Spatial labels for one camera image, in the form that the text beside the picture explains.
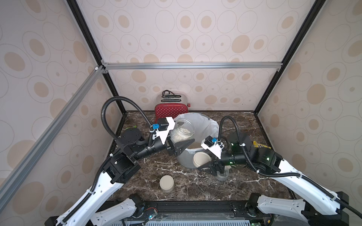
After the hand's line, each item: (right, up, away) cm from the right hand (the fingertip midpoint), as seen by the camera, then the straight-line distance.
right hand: (205, 158), depth 62 cm
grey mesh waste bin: (-9, -5, +17) cm, 20 cm away
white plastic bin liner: (+2, +14, +20) cm, 24 cm away
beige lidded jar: (-19, -17, +14) cm, 29 cm away
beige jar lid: (-2, 0, -3) cm, 4 cm away
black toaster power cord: (-23, +39, +47) cm, 65 cm away
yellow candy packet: (+41, 0, +35) cm, 54 cm away
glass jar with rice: (+13, -15, +18) cm, 27 cm away
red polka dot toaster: (-19, +29, +44) cm, 56 cm away
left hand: (-7, +12, -13) cm, 19 cm away
